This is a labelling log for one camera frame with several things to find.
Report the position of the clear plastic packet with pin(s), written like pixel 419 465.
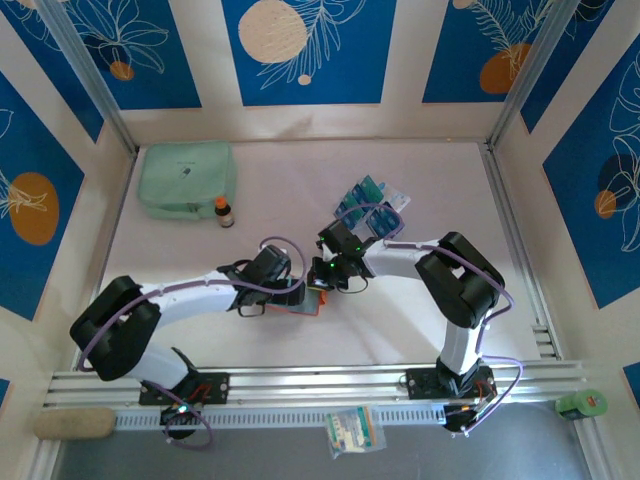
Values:
pixel 355 431

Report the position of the mint green medicine bag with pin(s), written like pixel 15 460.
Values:
pixel 185 175

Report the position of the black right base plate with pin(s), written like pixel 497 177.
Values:
pixel 420 382

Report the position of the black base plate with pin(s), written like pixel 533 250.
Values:
pixel 215 387
pixel 420 382

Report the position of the white light blue card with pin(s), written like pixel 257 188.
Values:
pixel 398 201

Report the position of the blue floral wall panel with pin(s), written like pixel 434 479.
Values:
pixel 575 225
pixel 50 75
pixel 450 50
pixel 175 75
pixel 40 280
pixel 560 90
pixel 350 75

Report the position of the blue blister packets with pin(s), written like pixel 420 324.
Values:
pixel 387 222

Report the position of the black base connector unit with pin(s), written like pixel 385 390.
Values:
pixel 179 417
pixel 462 417

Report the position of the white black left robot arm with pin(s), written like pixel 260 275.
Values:
pixel 190 295

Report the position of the green tape roll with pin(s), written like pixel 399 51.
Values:
pixel 582 404

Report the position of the aluminium frame post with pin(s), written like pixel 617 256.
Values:
pixel 530 75
pixel 90 75

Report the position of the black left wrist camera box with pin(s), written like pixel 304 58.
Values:
pixel 270 264

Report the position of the beige foam pad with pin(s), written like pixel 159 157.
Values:
pixel 75 424

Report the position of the black left base connector unit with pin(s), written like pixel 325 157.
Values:
pixel 179 417

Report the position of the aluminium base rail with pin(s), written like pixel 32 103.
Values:
pixel 325 380

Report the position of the orange fabric card holder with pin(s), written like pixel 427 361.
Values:
pixel 312 305

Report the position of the brown bottle with orange cap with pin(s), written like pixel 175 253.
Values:
pixel 225 212

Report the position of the black right base connector unit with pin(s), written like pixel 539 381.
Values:
pixel 462 417

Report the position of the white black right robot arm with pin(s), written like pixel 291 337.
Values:
pixel 400 260

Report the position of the aluminium side rail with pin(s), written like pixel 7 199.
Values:
pixel 517 250
pixel 116 220

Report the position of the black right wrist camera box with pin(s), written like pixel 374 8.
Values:
pixel 339 239

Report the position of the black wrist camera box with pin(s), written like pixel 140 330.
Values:
pixel 270 264
pixel 339 239

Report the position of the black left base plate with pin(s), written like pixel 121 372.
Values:
pixel 215 387

